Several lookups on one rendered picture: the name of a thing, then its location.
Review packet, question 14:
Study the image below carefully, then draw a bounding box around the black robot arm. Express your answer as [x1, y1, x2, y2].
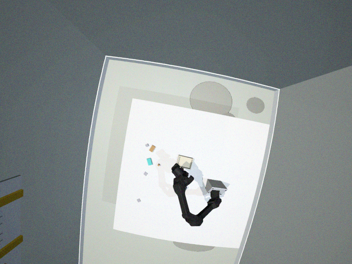
[172, 165, 222, 227]

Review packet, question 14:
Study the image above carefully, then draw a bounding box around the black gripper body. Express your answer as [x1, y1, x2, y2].
[172, 163, 194, 184]

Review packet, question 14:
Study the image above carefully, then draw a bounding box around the cream shallow tray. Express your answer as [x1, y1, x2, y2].
[177, 155, 193, 170]

